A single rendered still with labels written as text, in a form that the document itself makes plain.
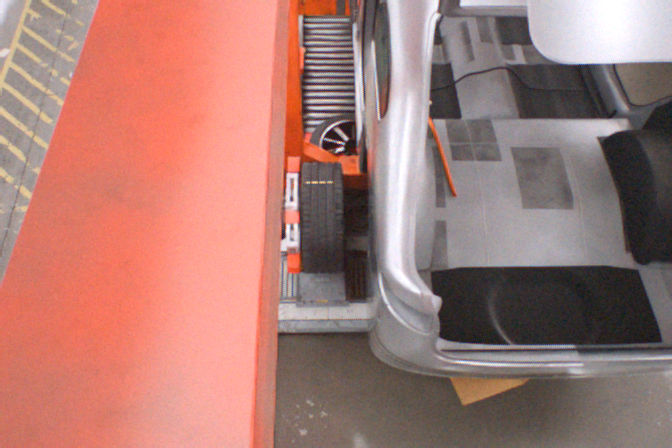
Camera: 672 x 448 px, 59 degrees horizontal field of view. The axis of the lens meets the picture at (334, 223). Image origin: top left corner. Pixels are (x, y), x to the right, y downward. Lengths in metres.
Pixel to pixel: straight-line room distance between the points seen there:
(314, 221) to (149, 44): 2.45
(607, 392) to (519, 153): 1.66
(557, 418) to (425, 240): 1.57
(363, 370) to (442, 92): 2.02
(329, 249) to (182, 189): 2.64
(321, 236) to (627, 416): 2.29
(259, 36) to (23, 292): 0.43
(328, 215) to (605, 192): 1.63
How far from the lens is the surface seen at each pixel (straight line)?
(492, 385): 4.11
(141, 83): 0.79
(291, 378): 3.99
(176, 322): 0.58
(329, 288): 4.00
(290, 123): 3.62
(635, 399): 4.42
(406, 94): 2.83
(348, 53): 5.53
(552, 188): 3.69
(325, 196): 3.24
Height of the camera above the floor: 3.73
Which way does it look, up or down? 55 degrees down
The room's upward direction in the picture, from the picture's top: 2 degrees clockwise
